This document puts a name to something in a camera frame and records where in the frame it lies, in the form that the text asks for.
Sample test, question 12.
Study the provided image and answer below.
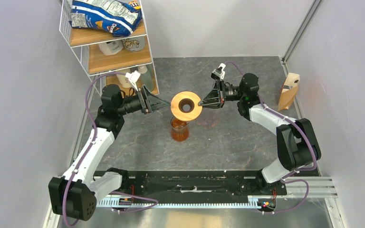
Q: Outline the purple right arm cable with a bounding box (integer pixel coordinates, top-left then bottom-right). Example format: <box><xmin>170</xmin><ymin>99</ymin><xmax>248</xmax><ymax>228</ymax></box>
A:
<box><xmin>225</xmin><ymin>61</ymin><xmax>318</xmax><ymax>215</ymax></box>

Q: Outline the brown coffee filter holder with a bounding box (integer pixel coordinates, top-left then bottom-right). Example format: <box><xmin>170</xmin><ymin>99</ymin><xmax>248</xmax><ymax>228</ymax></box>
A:
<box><xmin>278</xmin><ymin>73</ymin><xmax>300</xmax><ymax>111</ymax></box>

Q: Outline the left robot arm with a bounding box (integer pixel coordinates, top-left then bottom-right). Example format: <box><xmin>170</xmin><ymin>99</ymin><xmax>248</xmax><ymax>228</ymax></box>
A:
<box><xmin>48</xmin><ymin>84</ymin><xmax>170</xmax><ymax>221</ymax></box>

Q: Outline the white paper cup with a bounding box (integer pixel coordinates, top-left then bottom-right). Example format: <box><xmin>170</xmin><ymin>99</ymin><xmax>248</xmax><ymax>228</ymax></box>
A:
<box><xmin>116</xmin><ymin>73</ymin><xmax>132</xmax><ymax>88</ymax></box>

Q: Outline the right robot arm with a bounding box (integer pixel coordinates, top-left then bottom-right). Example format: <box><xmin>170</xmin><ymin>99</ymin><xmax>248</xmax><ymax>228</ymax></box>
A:
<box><xmin>199</xmin><ymin>71</ymin><xmax>321</xmax><ymax>194</ymax></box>

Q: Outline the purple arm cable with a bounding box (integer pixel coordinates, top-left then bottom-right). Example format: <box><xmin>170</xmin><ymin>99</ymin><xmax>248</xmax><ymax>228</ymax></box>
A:
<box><xmin>61</xmin><ymin>71</ymin><xmax>160</xmax><ymax>227</ymax></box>
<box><xmin>225</xmin><ymin>61</ymin><xmax>318</xmax><ymax>215</ymax></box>

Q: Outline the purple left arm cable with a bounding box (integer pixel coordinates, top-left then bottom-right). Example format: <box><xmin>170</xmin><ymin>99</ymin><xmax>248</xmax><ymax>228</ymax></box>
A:
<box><xmin>61</xmin><ymin>71</ymin><xmax>160</xmax><ymax>227</ymax></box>

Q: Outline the white jug bottle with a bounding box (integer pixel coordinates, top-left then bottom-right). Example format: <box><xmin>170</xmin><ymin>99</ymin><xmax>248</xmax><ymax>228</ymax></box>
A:
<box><xmin>98</xmin><ymin>40</ymin><xmax>124</xmax><ymax>56</ymax></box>

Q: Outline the aluminium frame rail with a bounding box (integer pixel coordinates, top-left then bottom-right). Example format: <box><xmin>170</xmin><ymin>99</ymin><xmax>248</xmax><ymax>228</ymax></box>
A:
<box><xmin>281</xmin><ymin>0</ymin><xmax>323</xmax><ymax>65</ymax></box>

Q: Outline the slotted cable duct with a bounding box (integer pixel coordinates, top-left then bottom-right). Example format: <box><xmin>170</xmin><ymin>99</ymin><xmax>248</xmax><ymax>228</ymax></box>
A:
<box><xmin>96</xmin><ymin>195</ymin><xmax>276</xmax><ymax>210</ymax></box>

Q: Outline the amber glass carafe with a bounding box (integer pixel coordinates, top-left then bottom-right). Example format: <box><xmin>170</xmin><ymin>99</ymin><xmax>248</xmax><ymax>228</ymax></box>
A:
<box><xmin>170</xmin><ymin>117</ymin><xmax>189</xmax><ymax>142</ymax></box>

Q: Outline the blue Doritos chip bag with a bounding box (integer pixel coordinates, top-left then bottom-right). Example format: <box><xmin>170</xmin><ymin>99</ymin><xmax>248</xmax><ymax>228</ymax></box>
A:
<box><xmin>70</xmin><ymin>0</ymin><xmax>143</xmax><ymax>37</ymax></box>

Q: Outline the green spray bottle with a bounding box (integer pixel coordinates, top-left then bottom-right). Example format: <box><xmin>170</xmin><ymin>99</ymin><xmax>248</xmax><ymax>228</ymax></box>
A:
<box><xmin>137</xmin><ymin>65</ymin><xmax>154</xmax><ymax>92</ymax></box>

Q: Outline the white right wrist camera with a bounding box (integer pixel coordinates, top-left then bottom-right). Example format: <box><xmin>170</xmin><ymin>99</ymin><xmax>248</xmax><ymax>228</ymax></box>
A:
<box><xmin>211</xmin><ymin>63</ymin><xmax>226</xmax><ymax>81</ymax></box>

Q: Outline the round wooden dripper collar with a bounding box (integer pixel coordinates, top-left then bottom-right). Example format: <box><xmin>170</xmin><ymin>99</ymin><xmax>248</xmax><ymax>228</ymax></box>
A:
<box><xmin>171</xmin><ymin>91</ymin><xmax>202</xmax><ymax>122</ymax></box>

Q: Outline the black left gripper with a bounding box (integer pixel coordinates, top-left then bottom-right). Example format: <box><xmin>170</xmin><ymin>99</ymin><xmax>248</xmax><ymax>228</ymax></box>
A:
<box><xmin>116</xmin><ymin>85</ymin><xmax>170</xmax><ymax>115</ymax></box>

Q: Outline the white wire shelf rack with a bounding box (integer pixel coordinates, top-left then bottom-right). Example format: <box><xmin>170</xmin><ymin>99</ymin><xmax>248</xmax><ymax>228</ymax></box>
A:
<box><xmin>59</xmin><ymin>0</ymin><xmax>159</xmax><ymax>95</ymax></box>

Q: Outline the cartoon print white cup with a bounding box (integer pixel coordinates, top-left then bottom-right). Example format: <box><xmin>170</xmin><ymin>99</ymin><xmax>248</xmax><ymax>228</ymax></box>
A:
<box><xmin>122</xmin><ymin>36</ymin><xmax>146</xmax><ymax>52</ymax></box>

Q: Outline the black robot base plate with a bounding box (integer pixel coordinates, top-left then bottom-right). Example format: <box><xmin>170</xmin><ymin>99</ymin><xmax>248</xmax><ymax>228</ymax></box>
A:
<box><xmin>110</xmin><ymin>170</ymin><xmax>287</xmax><ymax>204</ymax></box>

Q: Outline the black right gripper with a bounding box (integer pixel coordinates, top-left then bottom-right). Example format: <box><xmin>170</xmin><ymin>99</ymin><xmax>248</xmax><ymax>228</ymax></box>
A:
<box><xmin>198</xmin><ymin>79</ymin><xmax>245</xmax><ymax>109</ymax></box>

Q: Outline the yellow M&M's candy bag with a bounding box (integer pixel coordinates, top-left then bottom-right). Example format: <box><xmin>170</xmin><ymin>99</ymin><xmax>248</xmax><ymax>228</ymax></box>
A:
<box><xmin>128</xmin><ymin>0</ymin><xmax>141</xmax><ymax>10</ymax></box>

